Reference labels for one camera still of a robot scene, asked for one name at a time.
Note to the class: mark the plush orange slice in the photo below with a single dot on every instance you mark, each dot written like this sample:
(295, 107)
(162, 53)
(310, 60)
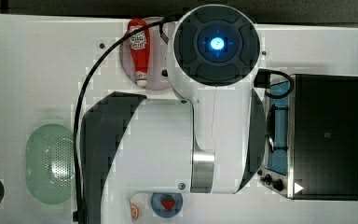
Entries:
(134, 212)

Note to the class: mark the blue bowl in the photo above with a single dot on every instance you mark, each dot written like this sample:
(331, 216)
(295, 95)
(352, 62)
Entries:
(160, 210)

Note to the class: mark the plush strawberry in bowl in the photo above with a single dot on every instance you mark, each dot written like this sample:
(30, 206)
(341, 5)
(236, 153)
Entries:
(168, 202)

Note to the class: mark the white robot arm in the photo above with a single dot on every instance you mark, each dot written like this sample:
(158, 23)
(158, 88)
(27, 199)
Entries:
(208, 137)

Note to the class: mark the black toaster oven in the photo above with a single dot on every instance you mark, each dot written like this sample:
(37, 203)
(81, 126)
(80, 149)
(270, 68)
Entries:
(312, 138)

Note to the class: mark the green perforated colander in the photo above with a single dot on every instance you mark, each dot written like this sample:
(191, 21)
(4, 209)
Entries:
(49, 164)

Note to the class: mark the red plush ketchup bottle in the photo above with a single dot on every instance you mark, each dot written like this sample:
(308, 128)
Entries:
(140, 53)

